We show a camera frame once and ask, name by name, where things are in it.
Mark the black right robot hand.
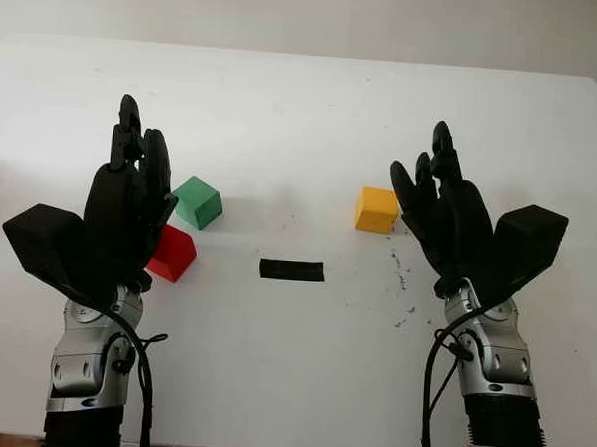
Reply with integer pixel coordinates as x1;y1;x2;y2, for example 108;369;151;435
383;117;504;301

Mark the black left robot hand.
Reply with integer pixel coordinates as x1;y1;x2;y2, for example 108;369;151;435
77;90;185;304

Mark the red wooden block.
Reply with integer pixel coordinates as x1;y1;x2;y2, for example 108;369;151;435
143;224;200;283

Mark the yellow wooden block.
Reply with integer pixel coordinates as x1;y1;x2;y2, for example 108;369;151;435
352;185;400;235

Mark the green wooden block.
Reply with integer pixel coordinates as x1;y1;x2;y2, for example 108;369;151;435
169;175;226;232

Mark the black tape strip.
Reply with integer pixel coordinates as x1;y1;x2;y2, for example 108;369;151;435
257;257;326;284

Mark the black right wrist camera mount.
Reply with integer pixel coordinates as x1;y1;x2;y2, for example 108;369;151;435
478;201;570;314

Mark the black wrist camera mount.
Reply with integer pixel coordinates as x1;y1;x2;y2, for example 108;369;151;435
478;201;570;314
0;201;120;311

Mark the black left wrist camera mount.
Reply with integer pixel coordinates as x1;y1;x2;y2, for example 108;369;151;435
0;201;120;311

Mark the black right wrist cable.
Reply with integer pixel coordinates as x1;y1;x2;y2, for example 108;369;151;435
419;309;480;447

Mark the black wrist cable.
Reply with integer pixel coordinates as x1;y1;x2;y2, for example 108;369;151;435
419;309;480;447
94;307;170;447

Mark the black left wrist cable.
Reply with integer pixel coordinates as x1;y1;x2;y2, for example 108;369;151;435
94;307;170;447

